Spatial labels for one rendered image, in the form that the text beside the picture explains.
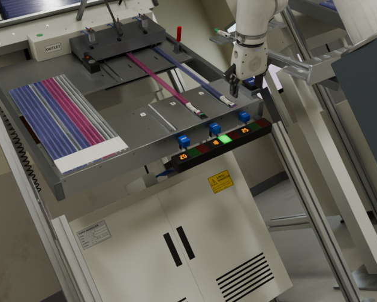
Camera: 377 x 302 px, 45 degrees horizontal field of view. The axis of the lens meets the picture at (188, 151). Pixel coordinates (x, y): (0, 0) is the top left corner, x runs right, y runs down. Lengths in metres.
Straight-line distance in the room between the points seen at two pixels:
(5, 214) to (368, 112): 3.73
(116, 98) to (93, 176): 0.80
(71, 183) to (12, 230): 3.20
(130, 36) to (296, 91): 0.65
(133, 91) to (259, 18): 0.94
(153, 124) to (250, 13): 0.44
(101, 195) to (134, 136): 3.43
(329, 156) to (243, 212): 0.37
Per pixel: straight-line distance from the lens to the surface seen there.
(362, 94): 1.08
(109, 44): 1.73
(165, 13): 6.18
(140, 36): 1.77
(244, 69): 1.28
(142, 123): 1.39
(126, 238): 1.56
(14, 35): 1.86
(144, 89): 2.04
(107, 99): 1.99
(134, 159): 1.28
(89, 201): 4.68
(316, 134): 1.68
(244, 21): 1.23
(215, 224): 1.67
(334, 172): 1.69
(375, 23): 1.08
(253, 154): 6.11
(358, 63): 1.07
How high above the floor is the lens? 0.60
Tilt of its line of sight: 3 degrees up
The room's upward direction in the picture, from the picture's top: 24 degrees counter-clockwise
